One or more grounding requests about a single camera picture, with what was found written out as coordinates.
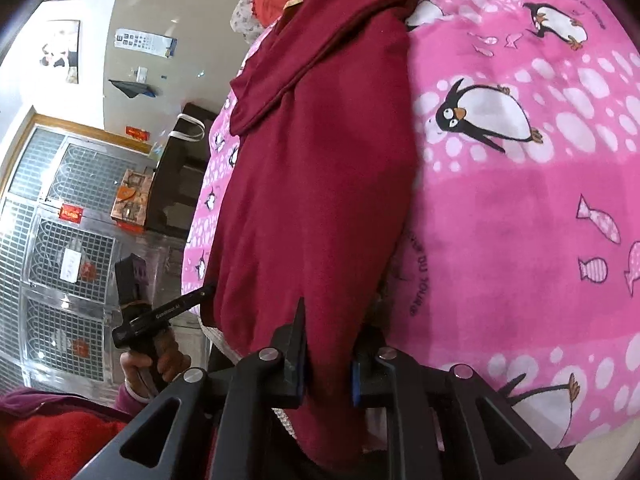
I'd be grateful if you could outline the dark red sweater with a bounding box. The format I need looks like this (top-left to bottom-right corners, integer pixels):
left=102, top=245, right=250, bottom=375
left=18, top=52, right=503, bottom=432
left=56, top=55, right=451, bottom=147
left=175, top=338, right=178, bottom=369
left=201, top=0, right=419, bottom=474

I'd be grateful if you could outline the red sleeve forearm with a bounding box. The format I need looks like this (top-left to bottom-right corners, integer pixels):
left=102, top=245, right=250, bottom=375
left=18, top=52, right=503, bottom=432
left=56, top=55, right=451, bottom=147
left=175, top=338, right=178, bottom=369
left=1, top=386, right=149, bottom=479

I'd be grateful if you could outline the person's left hand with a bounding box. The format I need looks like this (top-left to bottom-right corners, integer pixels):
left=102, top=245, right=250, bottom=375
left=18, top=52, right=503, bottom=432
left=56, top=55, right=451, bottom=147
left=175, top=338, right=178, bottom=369
left=119, top=328, right=191, bottom=399

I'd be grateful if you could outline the metal lattice door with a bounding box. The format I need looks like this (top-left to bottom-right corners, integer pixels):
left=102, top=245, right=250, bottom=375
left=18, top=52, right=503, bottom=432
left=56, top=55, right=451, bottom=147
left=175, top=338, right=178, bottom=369
left=1, top=125, right=183, bottom=404

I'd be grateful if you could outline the orange printed box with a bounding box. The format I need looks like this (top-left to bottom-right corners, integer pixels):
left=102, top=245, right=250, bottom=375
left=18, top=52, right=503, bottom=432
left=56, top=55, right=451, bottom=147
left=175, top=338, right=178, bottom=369
left=111, top=169, right=153, bottom=230

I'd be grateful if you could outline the dark wooden side table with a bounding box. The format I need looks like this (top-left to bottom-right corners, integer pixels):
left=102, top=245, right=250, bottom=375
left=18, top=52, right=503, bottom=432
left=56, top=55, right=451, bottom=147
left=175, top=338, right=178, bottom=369
left=144, top=102, right=217, bottom=240

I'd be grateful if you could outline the pink penguin blanket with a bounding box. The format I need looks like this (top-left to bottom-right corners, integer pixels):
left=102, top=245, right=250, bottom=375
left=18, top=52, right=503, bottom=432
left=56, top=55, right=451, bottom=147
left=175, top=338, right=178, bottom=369
left=180, top=0, right=640, bottom=451

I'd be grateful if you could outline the floral bed headboard cover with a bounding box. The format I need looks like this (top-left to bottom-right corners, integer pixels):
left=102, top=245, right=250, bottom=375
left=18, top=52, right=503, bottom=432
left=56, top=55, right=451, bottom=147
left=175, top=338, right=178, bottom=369
left=230, top=0, right=265, bottom=44

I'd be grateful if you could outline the bag with white handles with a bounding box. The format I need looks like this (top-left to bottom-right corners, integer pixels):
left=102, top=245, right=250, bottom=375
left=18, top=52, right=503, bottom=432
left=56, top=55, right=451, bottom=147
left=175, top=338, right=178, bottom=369
left=168, top=113, right=205, bottom=143

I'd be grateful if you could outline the dark cloth on wall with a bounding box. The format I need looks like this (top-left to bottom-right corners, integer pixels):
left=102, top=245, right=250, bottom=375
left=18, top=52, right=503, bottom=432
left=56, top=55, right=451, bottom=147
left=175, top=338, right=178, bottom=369
left=110, top=79, right=156, bottom=99

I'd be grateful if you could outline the white wall notice poster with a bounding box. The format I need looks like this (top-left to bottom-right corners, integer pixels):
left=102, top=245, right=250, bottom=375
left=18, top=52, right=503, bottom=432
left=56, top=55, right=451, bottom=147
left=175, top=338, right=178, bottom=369
left=114, top=28, right=177, bottom=58

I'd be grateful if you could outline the framed wall picture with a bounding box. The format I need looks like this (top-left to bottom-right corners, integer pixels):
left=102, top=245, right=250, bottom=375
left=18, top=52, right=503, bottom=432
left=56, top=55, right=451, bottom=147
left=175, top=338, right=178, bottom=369
left=38, top=20, right=80, bottom=84

